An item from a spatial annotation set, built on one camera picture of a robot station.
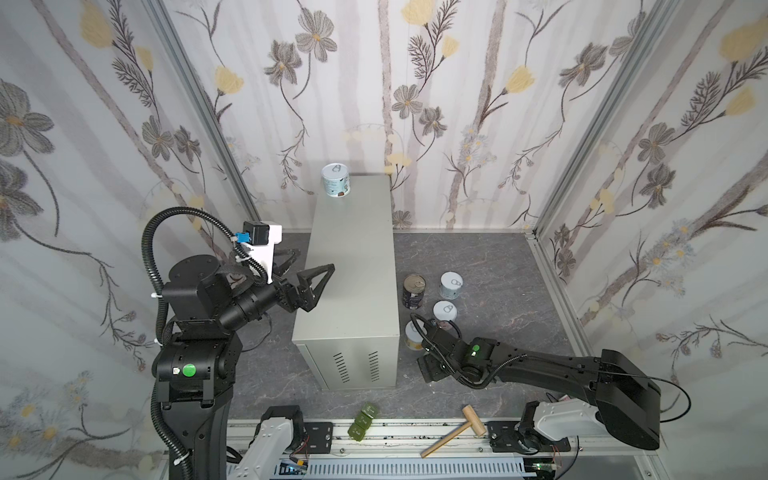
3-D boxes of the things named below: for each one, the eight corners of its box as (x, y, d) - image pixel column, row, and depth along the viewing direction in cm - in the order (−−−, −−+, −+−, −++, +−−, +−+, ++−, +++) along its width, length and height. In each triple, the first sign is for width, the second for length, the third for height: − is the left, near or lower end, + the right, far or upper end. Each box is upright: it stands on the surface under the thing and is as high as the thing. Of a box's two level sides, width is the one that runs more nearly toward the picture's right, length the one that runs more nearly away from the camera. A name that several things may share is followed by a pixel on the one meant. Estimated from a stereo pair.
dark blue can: (402, 310, 100) (404, 293, 92) (402, 292, 105) (403, 274, 97) (423, 310, 100) (426, 293, 92) (421, 292, 105) (424, 274, 97)
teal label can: (440, 299, 103) (442, 289, 98) (437, 281, 108) (440, 271, 103) (461, 299, 103) (465, 289, 98) (458, 281, 108) (461, 271, 103)
